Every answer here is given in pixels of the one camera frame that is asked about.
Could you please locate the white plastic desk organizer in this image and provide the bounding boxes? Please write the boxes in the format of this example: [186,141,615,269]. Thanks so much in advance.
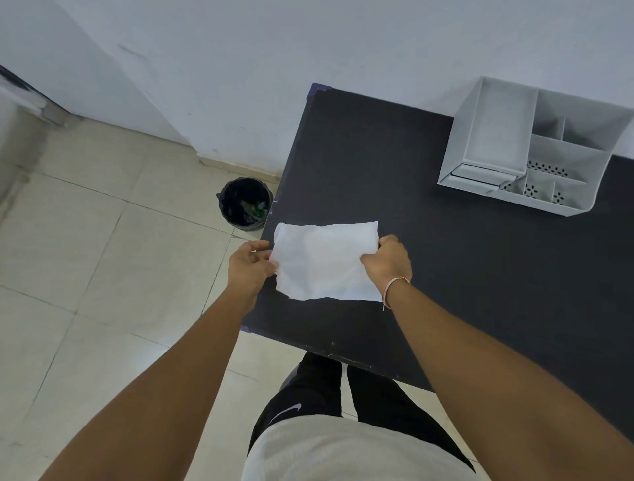
[437,76,634,217]

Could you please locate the white shirt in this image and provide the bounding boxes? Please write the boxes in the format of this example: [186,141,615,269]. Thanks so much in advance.
[241,415,480,481]

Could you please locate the person's left forearm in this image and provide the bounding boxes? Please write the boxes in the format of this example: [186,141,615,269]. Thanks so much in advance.
[40,286,259,481]

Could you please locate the person's left hand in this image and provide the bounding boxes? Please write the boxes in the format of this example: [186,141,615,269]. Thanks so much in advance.
[227,240,279,297]

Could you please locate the black trousers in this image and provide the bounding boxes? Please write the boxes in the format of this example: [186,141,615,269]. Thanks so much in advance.
[248,352,476,474]

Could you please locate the person's right hand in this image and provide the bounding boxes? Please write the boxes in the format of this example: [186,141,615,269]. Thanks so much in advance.
[360,234,413,294]

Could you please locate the person's right forearm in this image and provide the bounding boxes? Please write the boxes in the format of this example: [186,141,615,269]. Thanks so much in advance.
[384,278,634,481]

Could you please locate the thread wrist bracelet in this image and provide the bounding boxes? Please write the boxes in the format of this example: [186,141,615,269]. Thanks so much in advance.
[382,276,412,312]

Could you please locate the black trash bin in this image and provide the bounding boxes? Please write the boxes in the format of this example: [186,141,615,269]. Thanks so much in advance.
[216,177,274,232]

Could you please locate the white cleaning cloth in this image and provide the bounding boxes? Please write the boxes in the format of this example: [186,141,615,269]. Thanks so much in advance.
[270,221,384,303]

